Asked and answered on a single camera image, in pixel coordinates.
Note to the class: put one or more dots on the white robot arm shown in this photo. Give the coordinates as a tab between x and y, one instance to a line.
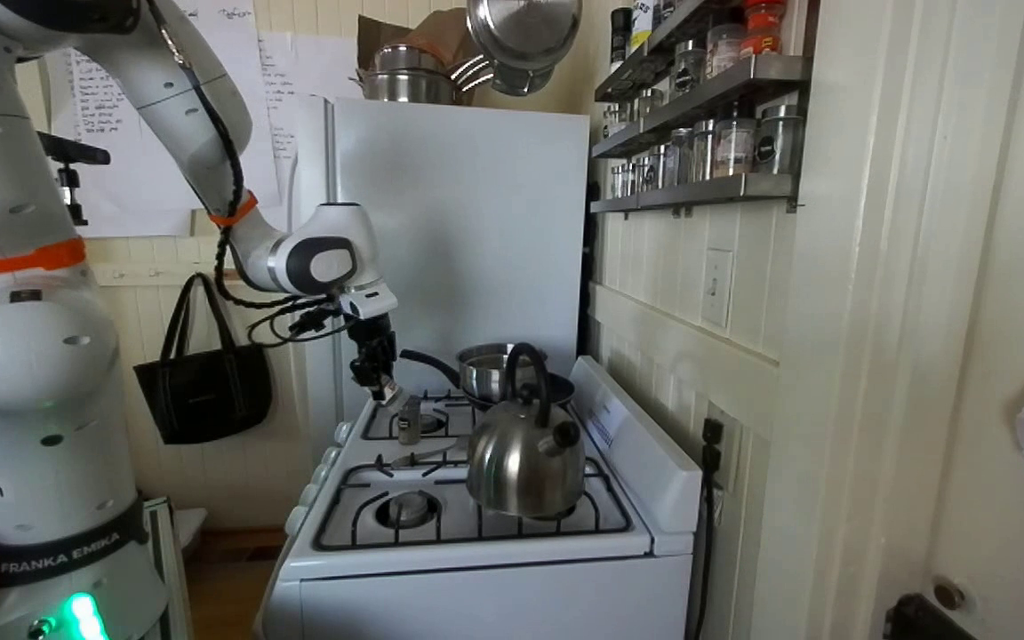
73	545

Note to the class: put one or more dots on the hanging steel bowl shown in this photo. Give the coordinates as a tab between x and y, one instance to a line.
523	41

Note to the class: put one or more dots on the white refrigerator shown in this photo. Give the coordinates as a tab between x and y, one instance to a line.
478	216

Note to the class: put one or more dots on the black tote bag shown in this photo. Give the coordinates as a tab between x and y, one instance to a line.
204	396

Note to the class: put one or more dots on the left black burner grate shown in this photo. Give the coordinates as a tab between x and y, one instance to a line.
414	416

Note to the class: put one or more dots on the stacked steel pots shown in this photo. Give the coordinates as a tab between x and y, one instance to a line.
489	378

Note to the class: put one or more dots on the right black burner grate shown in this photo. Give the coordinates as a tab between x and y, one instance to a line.
429	504

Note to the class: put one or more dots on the hanging steel pot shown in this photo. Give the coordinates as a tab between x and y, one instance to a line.
406	76

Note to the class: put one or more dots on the black burner grate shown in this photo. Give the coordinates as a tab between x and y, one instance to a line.
429	504
414	416

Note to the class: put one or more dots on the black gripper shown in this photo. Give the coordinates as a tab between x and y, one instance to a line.
374	355

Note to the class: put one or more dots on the white gas stove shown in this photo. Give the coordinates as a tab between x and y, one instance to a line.
530	588

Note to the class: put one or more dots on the steel spice rack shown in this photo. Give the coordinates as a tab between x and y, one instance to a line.
710	107

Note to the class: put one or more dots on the stainless steel kettle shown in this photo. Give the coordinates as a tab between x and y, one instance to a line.
526	451

